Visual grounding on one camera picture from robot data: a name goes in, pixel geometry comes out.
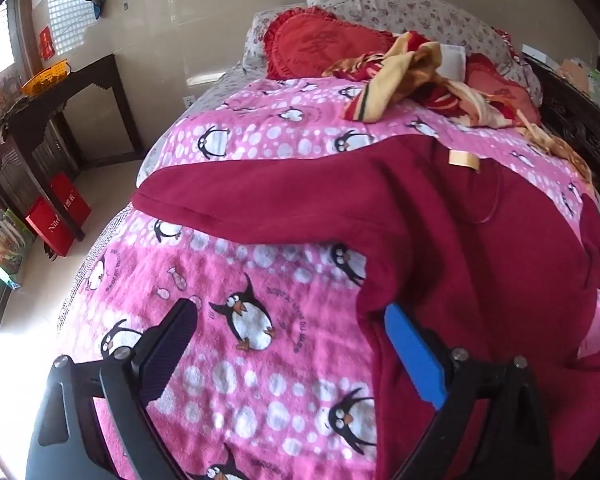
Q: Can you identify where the pink penguin print blanket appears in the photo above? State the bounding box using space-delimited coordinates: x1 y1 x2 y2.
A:
55 77 600 480

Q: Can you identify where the red gift box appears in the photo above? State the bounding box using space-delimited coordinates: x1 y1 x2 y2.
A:
25 195 76 260
48 171 92 221

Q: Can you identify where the pale green packaging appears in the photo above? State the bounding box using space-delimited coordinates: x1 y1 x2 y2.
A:
557 57 600 121

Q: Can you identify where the red ruffled heart pillow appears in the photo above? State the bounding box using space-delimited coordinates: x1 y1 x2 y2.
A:
264 7 398 81

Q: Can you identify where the pink-red heart pillow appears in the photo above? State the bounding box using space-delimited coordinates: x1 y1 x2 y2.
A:
462 52 543 126

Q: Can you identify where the dark red sweater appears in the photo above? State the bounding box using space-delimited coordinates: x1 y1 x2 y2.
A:
131 135 600 480

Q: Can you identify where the orange plastic basket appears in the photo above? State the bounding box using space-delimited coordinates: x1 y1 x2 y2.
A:
21 59 73 97

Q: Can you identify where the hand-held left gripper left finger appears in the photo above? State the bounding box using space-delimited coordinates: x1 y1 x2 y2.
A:
25 297 201 480

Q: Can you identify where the dark wooden headboard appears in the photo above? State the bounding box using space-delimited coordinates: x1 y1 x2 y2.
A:
522 42 600 241

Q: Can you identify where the dark wooden table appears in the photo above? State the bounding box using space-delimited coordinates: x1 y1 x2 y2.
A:
0 54 146 256

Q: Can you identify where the colourful gift box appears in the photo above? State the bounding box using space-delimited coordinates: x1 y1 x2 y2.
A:
0 72 23 111

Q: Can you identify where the yellow and red cloth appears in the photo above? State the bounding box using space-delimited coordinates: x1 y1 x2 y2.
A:
322 31 593 183

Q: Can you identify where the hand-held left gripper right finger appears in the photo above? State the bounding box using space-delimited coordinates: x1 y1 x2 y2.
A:
382 302 563 480

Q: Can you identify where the floral pillow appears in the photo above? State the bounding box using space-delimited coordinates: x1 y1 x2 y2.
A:
307 0 543 106

